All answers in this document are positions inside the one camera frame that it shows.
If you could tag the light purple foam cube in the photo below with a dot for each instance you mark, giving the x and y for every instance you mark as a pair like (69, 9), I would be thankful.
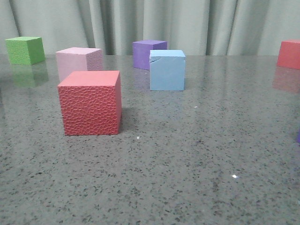
(298, 136)

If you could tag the smooth red foam cube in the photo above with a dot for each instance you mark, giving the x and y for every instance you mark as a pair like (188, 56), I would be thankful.
(289, 54)

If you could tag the textured red foam cube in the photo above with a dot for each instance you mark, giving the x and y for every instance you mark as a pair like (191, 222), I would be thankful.
(91, 102)

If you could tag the pink foam cube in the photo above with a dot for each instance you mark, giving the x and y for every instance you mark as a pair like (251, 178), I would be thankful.
(78, 59)

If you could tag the dark purple foam cube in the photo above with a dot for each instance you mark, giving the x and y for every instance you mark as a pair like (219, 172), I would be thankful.
(141, 52)

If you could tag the cracked light blue foam cube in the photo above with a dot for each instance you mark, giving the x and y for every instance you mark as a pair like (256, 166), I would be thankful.
(167, 70)

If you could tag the grey-green curtain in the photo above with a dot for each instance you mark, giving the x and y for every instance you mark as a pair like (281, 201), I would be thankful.
(198, 27)

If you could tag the green foam cube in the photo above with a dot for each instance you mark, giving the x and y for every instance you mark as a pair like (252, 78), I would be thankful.
(25, 50)

